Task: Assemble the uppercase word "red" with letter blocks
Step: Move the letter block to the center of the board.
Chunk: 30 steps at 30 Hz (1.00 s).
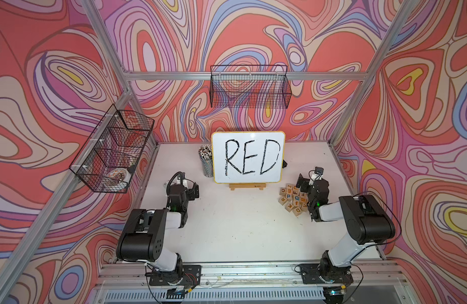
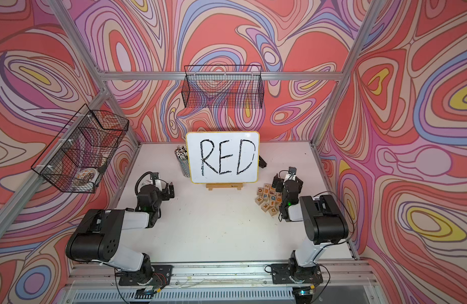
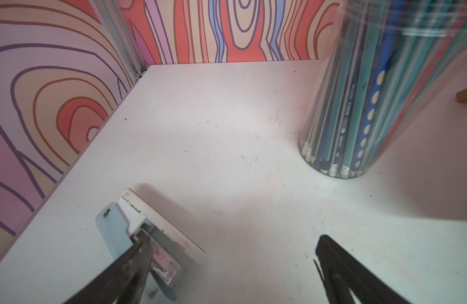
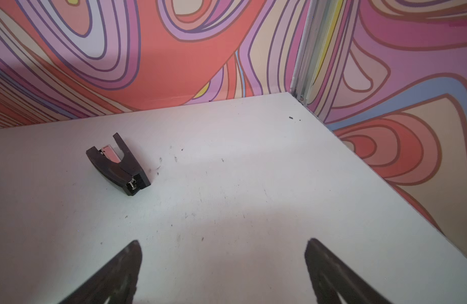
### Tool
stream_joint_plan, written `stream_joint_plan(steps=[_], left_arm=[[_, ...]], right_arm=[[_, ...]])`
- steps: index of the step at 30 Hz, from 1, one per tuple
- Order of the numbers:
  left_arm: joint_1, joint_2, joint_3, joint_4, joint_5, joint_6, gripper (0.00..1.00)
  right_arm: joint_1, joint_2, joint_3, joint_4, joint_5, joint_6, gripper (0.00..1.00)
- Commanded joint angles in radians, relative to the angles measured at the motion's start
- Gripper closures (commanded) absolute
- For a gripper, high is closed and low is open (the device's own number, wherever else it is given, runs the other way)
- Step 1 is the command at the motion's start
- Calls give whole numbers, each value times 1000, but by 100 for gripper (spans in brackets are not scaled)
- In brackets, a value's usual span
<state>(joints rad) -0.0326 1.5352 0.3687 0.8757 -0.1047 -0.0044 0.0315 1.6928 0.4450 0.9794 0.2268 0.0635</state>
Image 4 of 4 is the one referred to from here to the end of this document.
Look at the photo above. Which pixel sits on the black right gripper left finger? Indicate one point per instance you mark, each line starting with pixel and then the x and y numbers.
pixel 115 282

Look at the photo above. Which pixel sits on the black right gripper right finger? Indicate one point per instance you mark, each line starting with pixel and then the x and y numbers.
pixel 333 281

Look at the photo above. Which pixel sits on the black stapler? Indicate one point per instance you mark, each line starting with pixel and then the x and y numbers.
pixel 125 172

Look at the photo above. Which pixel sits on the aluminium corner frame post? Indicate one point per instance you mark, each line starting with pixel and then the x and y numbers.
pixel 319 28

